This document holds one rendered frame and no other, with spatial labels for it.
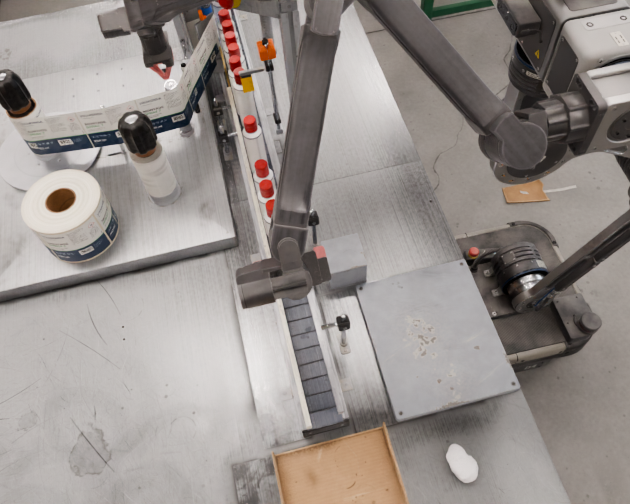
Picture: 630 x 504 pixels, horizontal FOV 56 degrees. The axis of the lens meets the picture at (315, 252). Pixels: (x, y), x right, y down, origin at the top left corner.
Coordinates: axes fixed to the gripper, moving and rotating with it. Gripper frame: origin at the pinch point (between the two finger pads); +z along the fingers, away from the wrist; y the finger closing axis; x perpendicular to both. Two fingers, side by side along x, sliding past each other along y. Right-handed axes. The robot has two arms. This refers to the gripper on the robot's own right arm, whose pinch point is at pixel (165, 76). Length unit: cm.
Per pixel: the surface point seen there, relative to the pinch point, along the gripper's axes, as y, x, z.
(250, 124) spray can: 12.0, 18.0, 10.2
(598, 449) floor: 95, 113, 117
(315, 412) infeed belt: 83, 17, 30
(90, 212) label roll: 24.1, -25.7, 16.2
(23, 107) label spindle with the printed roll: -11.0, -40.1, 10.5
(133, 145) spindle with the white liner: 14.3, -11.2, 6.5
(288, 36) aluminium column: 1.0, 31.7, -5.4
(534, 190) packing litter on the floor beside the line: -15, 137, 117
